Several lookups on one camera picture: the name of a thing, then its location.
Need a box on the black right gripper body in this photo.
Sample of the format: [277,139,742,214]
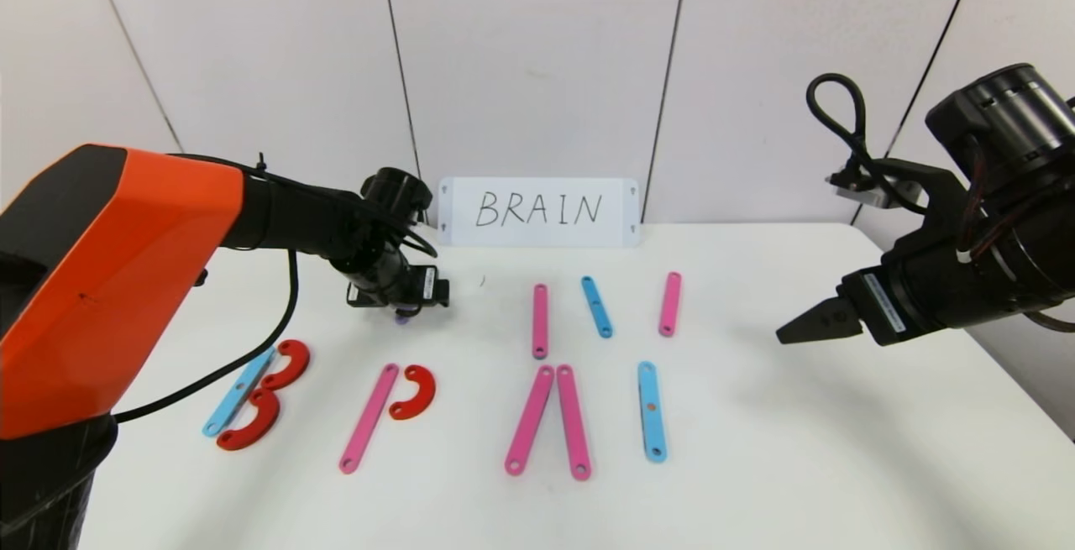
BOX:
[836,231,986,348]

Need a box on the pink bar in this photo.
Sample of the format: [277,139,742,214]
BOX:
[504,364,557,476]
[658,272,683,338]
[555,364,593,481]
[339,363,401,474]
[532,284,549,360]

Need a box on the small red arc piece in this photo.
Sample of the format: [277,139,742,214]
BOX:
[389,364,438,421]

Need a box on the white BRAIN word sign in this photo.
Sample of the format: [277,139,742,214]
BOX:
[438,179,641,249]

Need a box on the blue bar with orange dot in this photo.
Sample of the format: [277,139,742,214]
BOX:
[637,361,669,463]

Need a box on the large red arc piece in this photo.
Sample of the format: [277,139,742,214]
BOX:
[218,388,282,451]
[262,339,312,391]

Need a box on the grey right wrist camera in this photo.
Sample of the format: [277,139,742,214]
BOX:
[827,170,893,208]

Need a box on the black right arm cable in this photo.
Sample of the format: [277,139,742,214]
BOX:
[1025,308,1075,334]

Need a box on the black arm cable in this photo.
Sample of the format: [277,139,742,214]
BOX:
[1025,308,1075,334]
[113,248,301,423]

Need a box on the looped black camera cable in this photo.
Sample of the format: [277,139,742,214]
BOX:
[806,73,893,190]

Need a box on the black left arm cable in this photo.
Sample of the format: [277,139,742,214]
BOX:
[113,248,301,423]

